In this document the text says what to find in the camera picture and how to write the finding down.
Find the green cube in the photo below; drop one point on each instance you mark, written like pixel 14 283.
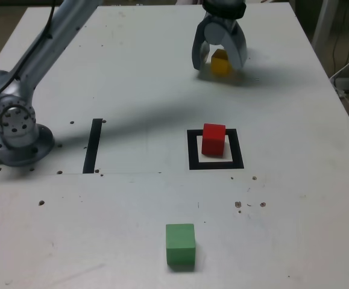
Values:
pixel 180 247

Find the red cube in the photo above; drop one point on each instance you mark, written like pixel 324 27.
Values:
pixel 212 141

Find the black tape strip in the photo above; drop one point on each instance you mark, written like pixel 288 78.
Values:
pixel 92 147

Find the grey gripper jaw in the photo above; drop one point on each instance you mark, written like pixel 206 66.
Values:
pixel 236 45
pixel 199 51

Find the white metal post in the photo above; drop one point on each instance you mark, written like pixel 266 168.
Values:
pixel 323 21

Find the black tape square outline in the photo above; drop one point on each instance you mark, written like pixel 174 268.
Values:
pixel 192 150

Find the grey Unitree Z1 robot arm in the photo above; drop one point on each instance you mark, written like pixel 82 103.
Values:
pixel 50 51

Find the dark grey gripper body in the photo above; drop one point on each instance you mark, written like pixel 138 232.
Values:
pixel 222 21

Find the yellow cube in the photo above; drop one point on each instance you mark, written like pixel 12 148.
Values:
pixel 219 66

